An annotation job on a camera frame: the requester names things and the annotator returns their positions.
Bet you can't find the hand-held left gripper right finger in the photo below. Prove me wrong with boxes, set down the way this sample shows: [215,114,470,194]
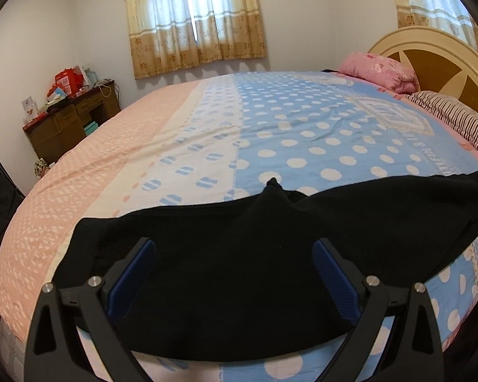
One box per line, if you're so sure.
[312,238,445,382]

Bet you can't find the striped pillow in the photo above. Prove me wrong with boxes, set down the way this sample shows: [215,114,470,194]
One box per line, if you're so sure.
[404,91,478,164]

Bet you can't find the bed with polka-dot quilt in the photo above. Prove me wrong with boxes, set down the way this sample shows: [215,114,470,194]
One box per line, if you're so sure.
[0,71,478,382]

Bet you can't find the white printed box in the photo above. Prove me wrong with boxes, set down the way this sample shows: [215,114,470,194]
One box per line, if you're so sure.
[21,95,39,124]

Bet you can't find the brown wooden desk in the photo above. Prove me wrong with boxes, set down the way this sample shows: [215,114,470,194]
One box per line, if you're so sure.
[23,80,121,164]

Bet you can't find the red gift bag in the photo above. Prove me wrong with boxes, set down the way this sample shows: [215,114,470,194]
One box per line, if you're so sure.
[55,68,84,95]

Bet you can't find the beige patterned window curtain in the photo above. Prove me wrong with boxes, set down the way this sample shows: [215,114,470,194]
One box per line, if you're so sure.
[123,0,268,80]
[386,0,478,64]

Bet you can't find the black pants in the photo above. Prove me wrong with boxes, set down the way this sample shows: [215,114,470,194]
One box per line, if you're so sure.
[52,170,478,357]

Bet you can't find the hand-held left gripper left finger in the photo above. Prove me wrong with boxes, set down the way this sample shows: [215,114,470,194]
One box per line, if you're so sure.
[24,237,157,382]

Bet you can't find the pink floral pillow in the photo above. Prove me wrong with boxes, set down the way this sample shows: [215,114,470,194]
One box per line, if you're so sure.
[338,52,420,95]

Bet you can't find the black folding chair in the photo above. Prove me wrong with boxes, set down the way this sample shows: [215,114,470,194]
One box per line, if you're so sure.
[0,153,26,251]

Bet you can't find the cream wooden headboard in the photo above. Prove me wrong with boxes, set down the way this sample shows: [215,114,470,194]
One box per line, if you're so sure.
[367,26,478,124]

